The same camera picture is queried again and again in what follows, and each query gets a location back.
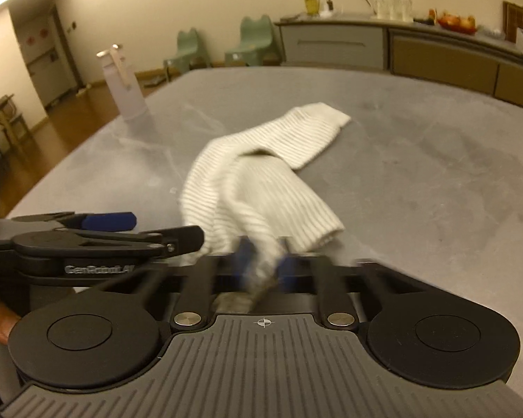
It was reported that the white striped knit garment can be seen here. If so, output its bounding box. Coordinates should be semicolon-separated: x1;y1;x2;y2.
180;103;351;300

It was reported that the wooden chair at left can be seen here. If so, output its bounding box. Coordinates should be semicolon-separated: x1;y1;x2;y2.
0;94;31;155

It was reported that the green child chair left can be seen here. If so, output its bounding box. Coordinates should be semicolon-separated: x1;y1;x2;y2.
163;28;201;81

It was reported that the green child chair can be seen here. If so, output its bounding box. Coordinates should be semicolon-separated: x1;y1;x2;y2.
225;14;281;66
163;28;201;81

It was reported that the green child chair right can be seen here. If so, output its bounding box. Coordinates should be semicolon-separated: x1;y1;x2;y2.
225;14;281;66

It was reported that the grey brown sideboard cabinet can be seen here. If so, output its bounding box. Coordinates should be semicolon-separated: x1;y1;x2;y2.
276;14;523;108

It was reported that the yellow jar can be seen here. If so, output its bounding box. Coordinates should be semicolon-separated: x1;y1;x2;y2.
304;0;319;16

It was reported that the white kettle jug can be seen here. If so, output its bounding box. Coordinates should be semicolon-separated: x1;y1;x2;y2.
318;0;334;17

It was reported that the red fruit bowl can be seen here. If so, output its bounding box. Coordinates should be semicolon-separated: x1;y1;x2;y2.
437;12;477;35

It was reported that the brown framed board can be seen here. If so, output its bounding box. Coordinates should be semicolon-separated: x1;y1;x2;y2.
503;1;523;44

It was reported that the glass cup set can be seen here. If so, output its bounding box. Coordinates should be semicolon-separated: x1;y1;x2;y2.
372;0;414;23

